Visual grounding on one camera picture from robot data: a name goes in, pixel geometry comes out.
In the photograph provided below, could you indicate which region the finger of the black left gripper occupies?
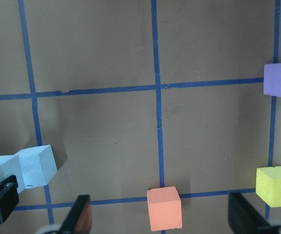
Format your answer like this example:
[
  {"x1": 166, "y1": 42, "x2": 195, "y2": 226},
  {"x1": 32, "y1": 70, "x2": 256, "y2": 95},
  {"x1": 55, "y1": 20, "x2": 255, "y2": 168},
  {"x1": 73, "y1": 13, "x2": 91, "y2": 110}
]
[{"x1": 0, "y1": 175, "x2": 19, "y2": 224}]

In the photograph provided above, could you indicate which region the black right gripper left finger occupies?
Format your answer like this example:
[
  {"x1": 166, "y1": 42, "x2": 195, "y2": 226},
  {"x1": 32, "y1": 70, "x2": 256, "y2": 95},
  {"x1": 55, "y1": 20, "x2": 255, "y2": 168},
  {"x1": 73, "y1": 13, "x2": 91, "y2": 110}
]
[{"x1": 60, "y1": 195, "x2": 92, "y2": 234}]

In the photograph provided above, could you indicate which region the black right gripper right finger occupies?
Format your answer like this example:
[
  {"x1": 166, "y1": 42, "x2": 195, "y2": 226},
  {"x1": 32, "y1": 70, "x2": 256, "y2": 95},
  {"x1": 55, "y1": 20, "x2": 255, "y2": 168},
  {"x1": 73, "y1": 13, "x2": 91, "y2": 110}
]
[{"x1": 228, "y1": 193, "x2": 281, "y2": 234}]

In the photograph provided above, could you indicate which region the light blue foam block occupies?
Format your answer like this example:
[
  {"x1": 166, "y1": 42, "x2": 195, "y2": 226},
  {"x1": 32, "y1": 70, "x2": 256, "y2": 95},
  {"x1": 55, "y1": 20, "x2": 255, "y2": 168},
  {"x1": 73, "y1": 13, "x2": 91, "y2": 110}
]
[
  {"x1": 16, "y1": 145, "x2": 57, "y2": 189},
  {"x1": 0, "y1": 155, "x2": 25, "y2": 193}
]

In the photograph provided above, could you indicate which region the yellow foam block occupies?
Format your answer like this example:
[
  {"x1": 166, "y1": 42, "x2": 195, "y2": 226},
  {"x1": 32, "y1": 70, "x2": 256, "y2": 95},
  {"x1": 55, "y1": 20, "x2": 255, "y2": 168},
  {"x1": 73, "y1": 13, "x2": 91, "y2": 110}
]
[{"x1": 256, "y1": 166, "x2": 281, "y2": 208}]

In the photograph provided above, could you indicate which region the orange foam block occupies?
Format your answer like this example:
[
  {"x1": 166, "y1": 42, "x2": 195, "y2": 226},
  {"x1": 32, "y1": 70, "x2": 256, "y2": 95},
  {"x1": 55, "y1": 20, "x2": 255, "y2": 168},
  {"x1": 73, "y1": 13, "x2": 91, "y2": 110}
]
[{"x1": 147, "y1": 186, "x2": 183, "y2": 232}]

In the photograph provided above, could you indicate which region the purple foam block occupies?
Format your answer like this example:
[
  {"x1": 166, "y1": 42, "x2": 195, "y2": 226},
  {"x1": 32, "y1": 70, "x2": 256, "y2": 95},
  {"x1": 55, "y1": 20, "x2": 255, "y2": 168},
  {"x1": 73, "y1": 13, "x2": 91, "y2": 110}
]
[{"x1": 263, "y1": 63, "x2": 281, "y2": 98}]

